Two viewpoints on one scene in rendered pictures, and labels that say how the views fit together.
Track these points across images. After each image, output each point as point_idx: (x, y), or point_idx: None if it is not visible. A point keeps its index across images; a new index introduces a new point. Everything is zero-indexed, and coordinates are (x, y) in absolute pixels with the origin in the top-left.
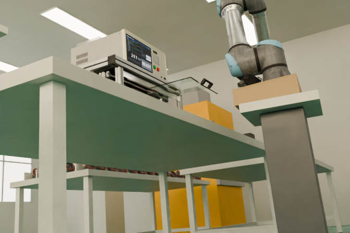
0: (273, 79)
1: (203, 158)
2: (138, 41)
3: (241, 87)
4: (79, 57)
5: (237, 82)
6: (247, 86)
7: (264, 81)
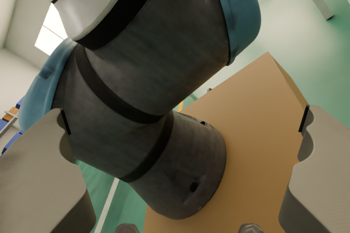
0: (188, 106)
1: None
2: None
3: (246, 67)
4: None
5: (307, 104)
6: (233, 75)
7: (201, 96)
